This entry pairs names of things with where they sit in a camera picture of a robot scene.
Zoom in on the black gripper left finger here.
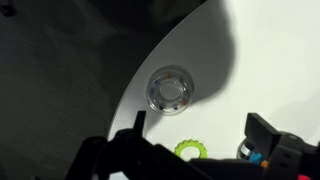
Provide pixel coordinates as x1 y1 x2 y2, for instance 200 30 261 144
132 110 147 138

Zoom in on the colourful stacked toy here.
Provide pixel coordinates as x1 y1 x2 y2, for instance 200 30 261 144
235 139 254 161

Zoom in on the lime green toothed ring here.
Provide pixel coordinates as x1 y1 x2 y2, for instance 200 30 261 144
173 139 208 160

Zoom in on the red toy ring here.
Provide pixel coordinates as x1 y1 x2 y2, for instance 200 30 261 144
296 173 313 180

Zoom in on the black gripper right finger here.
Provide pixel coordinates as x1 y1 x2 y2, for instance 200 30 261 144
244 112 283 164

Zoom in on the blue toy ring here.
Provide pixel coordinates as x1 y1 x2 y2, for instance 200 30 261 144
248 150 264 166

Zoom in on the clear plastic ring with beads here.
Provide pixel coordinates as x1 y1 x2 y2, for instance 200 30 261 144
145 64 195 117

